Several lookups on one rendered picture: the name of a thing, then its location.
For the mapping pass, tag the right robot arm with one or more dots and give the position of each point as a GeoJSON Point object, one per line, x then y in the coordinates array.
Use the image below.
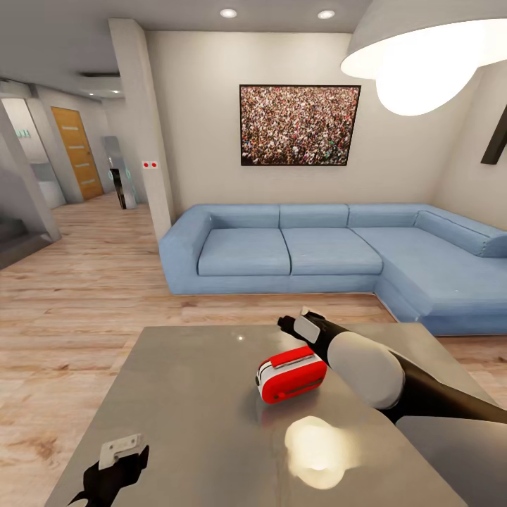
{"type": "Point", "coordinates": [462, 437]}

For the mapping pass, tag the coffee table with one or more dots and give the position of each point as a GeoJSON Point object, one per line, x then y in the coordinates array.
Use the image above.
{"type": "Point", "coordinates": [213, 441]}

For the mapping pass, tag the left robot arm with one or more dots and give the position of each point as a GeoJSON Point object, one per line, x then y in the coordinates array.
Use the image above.
{"type": "Point", "coordinates": [103, 481]}

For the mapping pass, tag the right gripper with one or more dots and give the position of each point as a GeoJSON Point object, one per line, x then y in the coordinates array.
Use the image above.
{"type": "Point", "coordinates": [287, 325]}

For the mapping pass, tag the standing mirror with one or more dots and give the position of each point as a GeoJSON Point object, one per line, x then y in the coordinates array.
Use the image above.
{"type": "Point", "coordinates": [119, 172]}

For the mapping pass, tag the stairs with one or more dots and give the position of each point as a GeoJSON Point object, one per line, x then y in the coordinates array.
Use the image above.
{"type": "Point", "coordinates": [16, 243]}

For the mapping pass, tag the radio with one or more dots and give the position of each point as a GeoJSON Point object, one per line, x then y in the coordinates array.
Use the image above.
{"type": "Point", "coordinates": [289, 374]}

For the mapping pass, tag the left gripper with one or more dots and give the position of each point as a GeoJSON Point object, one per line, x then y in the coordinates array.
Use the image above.
{"type": "Point", "coordinates": [122, 474]}

